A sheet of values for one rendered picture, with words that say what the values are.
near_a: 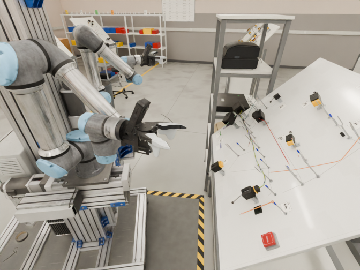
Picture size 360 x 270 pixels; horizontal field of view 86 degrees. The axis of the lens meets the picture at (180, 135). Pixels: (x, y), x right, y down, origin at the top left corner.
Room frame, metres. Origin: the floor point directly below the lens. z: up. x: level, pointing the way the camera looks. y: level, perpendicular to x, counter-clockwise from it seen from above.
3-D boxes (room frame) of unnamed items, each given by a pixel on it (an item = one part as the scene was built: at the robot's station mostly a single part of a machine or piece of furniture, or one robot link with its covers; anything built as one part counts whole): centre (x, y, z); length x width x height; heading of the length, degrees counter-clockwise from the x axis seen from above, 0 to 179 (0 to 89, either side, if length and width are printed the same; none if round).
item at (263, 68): (1.88, -0.57, 0.92); 0.61 x 0.50 x 1.85; 174
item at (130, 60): (1.53, 0.40, 1.56); 0.11 x 0.08 x 0.09; 123
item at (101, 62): (5.98, 2.20, 0.54); 0.99 x 0.50 x 1.08; 170
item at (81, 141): (0.78, 0.49, 1.33); 0.13 x 0.12 x 0.14; 161
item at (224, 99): (1.82, -0.51, 1.09); 0.35 x 0.33 x 0.07; 174
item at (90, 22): (7.06, 2.77, 0.83); 1.18 x 0.72 x 1.65; 168
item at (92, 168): (0.78, 0.49, 1.21); 0.15 x 0.15 x 0.10
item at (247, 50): (1.78, -0.51, 1.56); 0.30 x 0.23 x 0.19; 86
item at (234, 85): (4.24, -1.41, 0.83); 1.18 x 0.72 x 1.65; 168
